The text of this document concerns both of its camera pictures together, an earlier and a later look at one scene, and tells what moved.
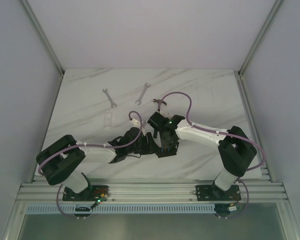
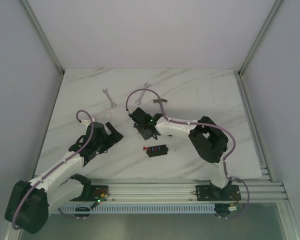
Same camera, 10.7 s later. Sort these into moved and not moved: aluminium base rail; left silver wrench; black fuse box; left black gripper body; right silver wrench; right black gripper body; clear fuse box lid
Moved: left black gripper body; right black gripper body; black fuse box
Not moved: clear fuse box lid; left silver wrench; right silver wrench; aluminium base rail
